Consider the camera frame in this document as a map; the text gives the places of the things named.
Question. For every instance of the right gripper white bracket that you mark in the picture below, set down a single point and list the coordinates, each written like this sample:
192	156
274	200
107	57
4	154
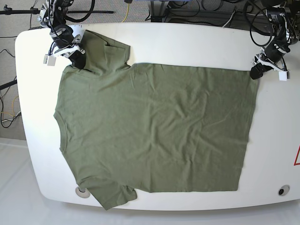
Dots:
66	44

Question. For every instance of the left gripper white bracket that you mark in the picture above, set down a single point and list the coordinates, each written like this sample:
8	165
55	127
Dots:
270	58

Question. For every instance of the olive green T-shirt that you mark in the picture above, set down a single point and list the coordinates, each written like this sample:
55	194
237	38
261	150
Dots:
151	127

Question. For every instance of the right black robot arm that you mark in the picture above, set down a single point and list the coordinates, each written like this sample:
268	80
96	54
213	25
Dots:
53	15

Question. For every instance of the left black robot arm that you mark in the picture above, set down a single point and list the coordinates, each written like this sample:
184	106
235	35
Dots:
284	30

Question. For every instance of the black tripod stand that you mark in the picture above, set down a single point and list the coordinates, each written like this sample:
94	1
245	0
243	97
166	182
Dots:
100	11

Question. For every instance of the red triangle sticker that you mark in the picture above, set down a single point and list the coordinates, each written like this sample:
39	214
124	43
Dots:
297	159

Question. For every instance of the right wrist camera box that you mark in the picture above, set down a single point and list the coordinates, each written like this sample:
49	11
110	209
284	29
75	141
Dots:
49	60

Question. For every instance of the right table cable grommet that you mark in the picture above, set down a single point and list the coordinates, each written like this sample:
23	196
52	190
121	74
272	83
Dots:
284	190

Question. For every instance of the table cable grommet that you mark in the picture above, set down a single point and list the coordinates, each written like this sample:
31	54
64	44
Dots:
284	190
82	192

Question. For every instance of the left table cable grommet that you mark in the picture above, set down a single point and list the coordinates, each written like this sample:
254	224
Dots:
82	192

